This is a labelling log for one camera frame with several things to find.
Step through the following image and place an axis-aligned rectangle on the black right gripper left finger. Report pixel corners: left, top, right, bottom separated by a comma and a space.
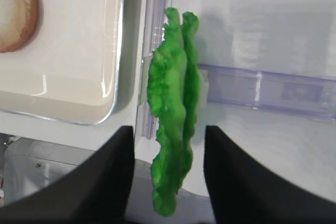
1, 125, 135, 223

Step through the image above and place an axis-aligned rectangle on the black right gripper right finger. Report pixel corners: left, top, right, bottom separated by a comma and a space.
204, 125, 335, 223

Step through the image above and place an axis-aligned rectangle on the green lettuce leaf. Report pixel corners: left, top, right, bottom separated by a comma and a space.
146, 7, 201, 217

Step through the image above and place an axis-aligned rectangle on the clear lettuce holder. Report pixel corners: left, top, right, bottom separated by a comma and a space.
199, 65, 335, 121

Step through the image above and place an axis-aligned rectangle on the flat bread slice on tray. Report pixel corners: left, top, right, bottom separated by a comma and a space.
1, 0, 38, 53

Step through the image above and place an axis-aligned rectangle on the white metal tray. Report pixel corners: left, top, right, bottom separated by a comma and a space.
1, 0, 124, 125

